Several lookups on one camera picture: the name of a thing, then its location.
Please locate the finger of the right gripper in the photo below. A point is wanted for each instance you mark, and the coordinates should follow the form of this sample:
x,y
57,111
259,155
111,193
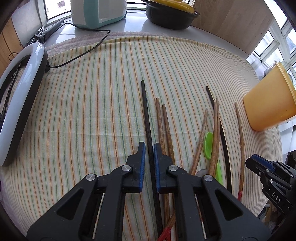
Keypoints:
x,y
258,164

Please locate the wooden board panel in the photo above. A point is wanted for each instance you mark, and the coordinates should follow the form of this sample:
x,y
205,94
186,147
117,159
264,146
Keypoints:
x,y
242,23

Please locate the green plastic spoon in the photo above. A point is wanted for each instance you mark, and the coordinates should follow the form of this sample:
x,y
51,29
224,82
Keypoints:
x,y
207,150

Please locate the wooden chopstick far left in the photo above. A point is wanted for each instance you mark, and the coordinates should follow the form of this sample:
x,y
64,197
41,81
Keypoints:
x,y
166,203

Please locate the black tripod stand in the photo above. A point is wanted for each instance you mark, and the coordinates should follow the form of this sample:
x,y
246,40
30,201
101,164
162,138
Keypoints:
x,y
43,34

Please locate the white ring light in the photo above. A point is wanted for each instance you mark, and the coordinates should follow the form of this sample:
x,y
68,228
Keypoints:
x,y
34,56

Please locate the black clay pot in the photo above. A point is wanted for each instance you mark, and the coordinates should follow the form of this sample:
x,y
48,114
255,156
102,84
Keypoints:
x,y
169,18

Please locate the wooden chopstick middle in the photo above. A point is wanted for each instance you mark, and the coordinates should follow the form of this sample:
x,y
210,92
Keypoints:
x,y
216,136

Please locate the yellow pot lid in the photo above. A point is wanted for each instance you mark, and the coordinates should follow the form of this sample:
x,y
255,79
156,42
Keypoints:
x,y
176,4

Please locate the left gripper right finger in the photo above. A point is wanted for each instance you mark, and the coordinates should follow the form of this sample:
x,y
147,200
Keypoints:
x,y
205,210

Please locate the wooden plank panel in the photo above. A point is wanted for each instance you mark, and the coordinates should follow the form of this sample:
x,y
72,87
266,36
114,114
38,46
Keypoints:
x,y
10,43

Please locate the wooden chopstick crossing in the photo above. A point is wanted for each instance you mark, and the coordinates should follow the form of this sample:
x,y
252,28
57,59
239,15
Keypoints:
x,y
166,234

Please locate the teal white rice cooker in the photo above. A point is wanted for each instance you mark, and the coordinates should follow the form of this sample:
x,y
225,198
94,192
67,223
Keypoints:
x,y
94,14

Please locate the black chopstick straight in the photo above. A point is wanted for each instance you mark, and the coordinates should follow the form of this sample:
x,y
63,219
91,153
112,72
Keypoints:
x,y
157,206

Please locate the black chopstick curved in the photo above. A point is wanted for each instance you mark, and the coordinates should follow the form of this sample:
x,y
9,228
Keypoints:
x,y
224,146

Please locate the wooden chopstick red tip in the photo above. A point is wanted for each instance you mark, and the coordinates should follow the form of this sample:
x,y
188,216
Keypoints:
x,y
242,157

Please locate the striped tablecloth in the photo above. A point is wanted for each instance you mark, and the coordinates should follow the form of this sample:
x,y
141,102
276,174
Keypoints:
x,y
87,116

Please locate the orange plastic bucket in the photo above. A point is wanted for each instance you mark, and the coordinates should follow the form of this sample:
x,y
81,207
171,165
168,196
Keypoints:
x,y
272,101

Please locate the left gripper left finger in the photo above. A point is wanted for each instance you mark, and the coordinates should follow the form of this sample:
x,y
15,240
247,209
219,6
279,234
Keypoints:
x,y
94,208

